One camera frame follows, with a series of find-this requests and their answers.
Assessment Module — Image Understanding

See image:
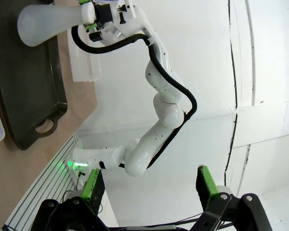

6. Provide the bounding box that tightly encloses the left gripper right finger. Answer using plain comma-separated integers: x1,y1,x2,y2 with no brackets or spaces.
192,165,273,231

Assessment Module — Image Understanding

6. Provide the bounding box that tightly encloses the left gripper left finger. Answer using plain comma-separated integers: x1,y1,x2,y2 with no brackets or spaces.
38,169,107,231

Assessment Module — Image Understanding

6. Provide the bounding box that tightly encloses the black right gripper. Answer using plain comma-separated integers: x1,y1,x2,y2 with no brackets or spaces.
79,0,115,42

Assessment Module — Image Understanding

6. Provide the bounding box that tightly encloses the translucent white conical flask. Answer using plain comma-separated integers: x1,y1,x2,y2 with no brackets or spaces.
16,3,97,48

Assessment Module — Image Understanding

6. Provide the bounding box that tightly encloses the dark brown plastic tray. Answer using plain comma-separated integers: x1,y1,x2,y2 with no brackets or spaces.
0,0,69,152

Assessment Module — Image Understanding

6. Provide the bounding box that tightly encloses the thin black base cable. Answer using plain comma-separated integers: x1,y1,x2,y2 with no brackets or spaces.
62,169,85,205

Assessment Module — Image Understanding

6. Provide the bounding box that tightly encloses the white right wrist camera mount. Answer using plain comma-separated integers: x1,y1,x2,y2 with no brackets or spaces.
114,0,139,25

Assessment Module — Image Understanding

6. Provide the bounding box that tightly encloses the grey slotted aluminium base plate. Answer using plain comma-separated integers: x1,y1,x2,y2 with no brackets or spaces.
1,131,87,228

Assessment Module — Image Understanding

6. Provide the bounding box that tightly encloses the black right arm cable sleeve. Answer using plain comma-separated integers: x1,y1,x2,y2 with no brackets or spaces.
71,24,198,170

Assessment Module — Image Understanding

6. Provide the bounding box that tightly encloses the white wall conduit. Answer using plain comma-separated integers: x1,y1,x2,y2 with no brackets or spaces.
245,0,257,106

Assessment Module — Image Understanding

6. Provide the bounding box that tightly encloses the black wall cable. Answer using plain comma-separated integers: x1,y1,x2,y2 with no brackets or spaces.
224,0,239,186

